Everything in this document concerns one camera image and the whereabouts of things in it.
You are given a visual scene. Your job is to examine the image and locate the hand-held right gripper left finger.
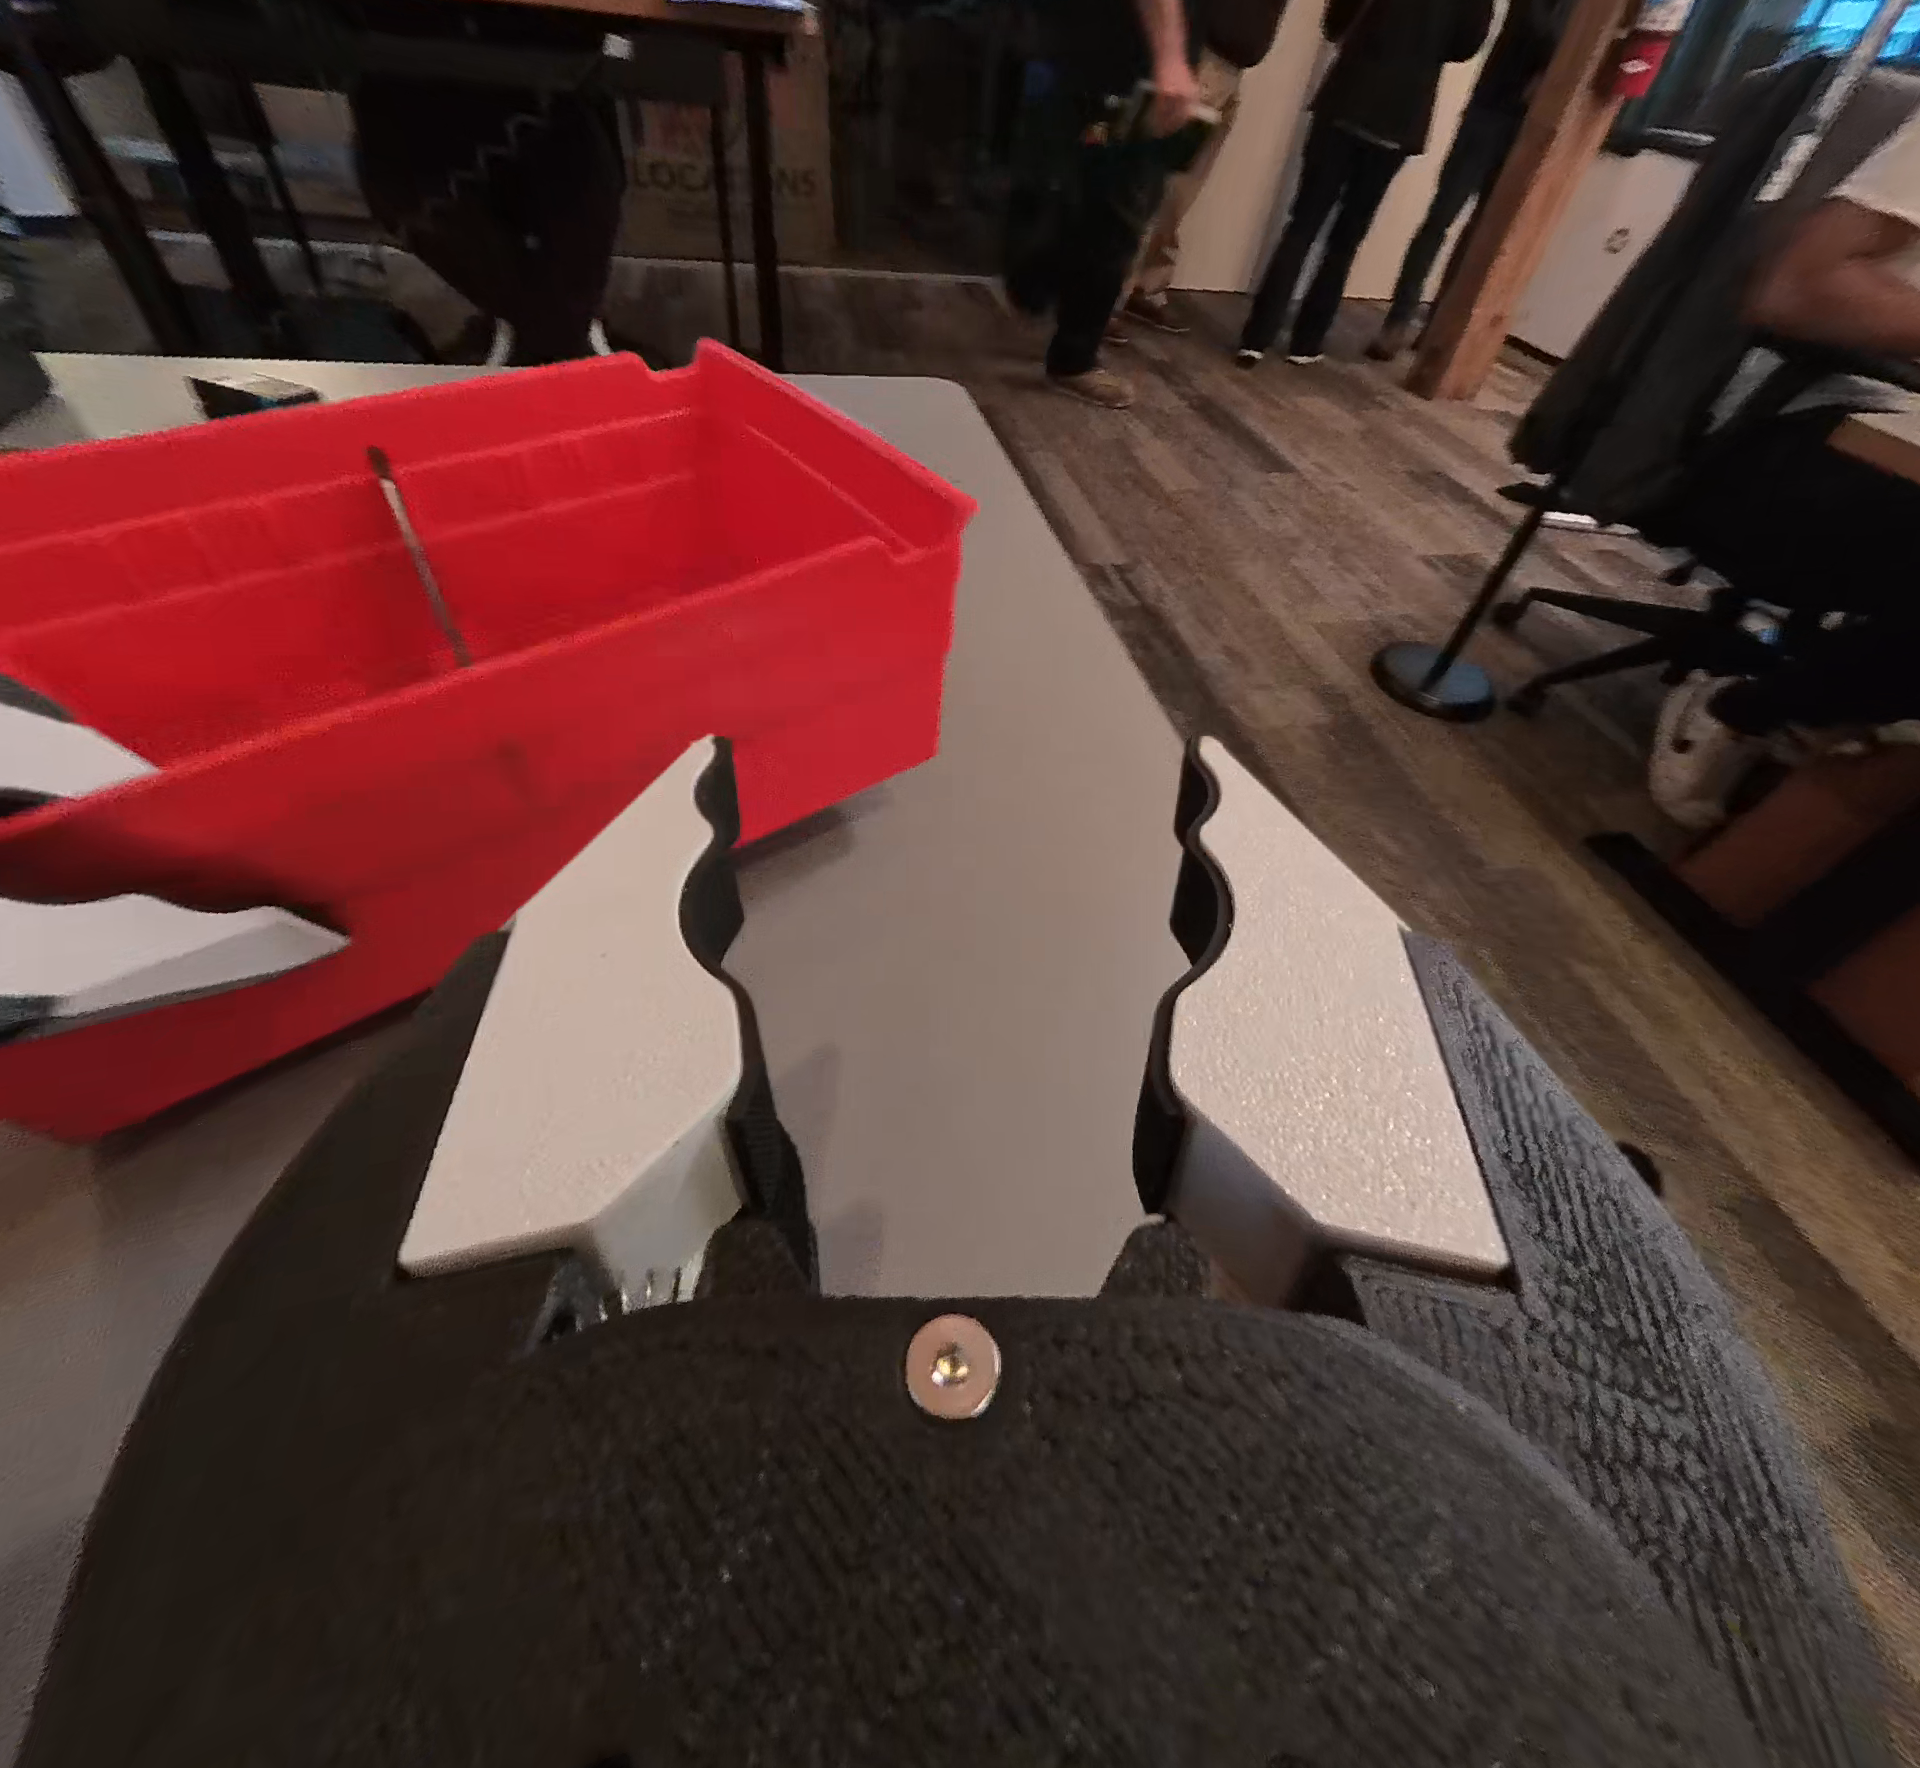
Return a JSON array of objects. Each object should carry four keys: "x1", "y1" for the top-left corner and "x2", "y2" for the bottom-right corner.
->
[{"x1": 395, "y1": 736, "x2": 785, "y2": 1279}]

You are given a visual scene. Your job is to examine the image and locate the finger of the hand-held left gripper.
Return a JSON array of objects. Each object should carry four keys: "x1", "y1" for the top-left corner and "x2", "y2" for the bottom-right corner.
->
[
  {"x1": 0, "y1": 850, "x2": 358, "y2": 1050},
  {"x1": 0, "y1": 670, "x2": 163, "y2": 826}
]

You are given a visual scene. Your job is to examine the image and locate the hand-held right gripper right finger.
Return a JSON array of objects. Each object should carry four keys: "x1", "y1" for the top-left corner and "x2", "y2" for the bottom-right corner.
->
[{"x1": 1132, "y1": 736, "x2": 1514, "y2": 1302}]

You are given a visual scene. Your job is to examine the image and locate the red plastic bin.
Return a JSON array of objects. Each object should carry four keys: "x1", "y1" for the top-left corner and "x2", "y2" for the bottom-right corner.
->
[{"x1": 0, "y1": 341, "x2": 980, "y2": 1144}]

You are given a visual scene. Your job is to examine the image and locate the black round-base pole stand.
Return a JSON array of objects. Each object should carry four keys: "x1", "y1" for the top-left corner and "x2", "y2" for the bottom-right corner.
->
[{"x1": 1371, "y1": 42, "x2": 1895, "y2": 725}]

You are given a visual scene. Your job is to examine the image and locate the small black box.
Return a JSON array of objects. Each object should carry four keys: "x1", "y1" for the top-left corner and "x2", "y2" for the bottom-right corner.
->
[{"x1": 184, "y1": 373, "x2": 326, "y2": 423}]

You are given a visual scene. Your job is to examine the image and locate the grey bin divider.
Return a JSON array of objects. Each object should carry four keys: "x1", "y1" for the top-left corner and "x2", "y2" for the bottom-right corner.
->
[{"x1": 366, "y1": 445, "x2": 476, "y2": 673}]

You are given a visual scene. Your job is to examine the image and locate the black office chair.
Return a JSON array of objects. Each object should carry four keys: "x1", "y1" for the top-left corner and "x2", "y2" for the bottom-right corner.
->
[{"x1": 1499, "y1": 419, "x2": 1920, "y2": 751}]

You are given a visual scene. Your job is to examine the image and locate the dark jacket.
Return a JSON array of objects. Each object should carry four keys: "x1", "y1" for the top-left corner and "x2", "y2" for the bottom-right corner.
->
[{"x1": 1505, "y1": 50, "x2": 1877, "y2": 540}]

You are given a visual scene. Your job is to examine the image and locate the printed cardboard box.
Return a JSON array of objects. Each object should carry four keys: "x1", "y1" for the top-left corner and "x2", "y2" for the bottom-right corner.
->
[{"x1": 617, "y1": 95, "x2": 837, "y2": 271}]

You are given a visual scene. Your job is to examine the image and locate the wooden support post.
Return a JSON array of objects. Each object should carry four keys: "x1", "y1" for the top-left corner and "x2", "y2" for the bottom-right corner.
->
[{"x1": 1405, "y1": 0, "x2": 1728, "y2": 403}]

